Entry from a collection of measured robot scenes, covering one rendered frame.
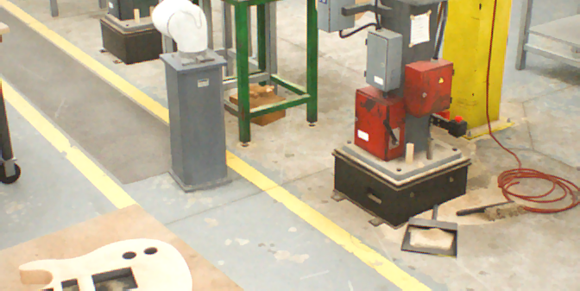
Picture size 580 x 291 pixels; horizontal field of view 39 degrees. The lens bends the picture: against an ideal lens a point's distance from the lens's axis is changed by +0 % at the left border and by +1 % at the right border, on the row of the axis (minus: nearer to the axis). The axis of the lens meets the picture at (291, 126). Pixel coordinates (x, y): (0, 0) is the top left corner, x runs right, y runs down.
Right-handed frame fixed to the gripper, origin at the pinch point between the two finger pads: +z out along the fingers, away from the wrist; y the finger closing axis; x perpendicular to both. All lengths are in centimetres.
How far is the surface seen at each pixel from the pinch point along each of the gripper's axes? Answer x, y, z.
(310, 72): -61, -20, -41
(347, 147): -74, 15, 41
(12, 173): -120, 148, -75
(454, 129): -51, -13, 84
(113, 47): -99, 19, -238
